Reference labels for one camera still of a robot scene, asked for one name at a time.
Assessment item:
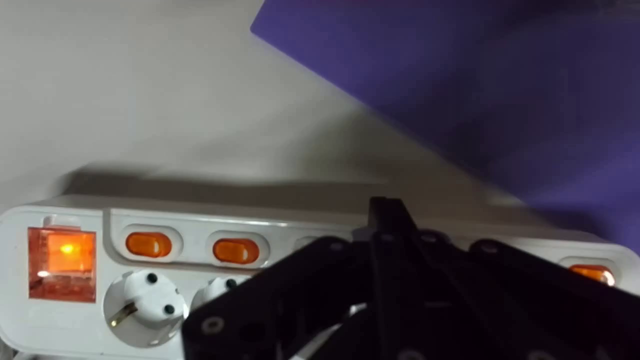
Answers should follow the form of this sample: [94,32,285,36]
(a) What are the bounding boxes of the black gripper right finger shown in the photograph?
[390,195,640,360]

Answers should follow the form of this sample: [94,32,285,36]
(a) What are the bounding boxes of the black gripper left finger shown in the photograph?
[181,195,397,360]

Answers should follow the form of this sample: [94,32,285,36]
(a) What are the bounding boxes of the white power strip orange switches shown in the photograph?
[0,192,640,360]

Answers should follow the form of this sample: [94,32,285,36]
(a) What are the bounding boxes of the purple mat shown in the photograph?
[251,0,640,256]

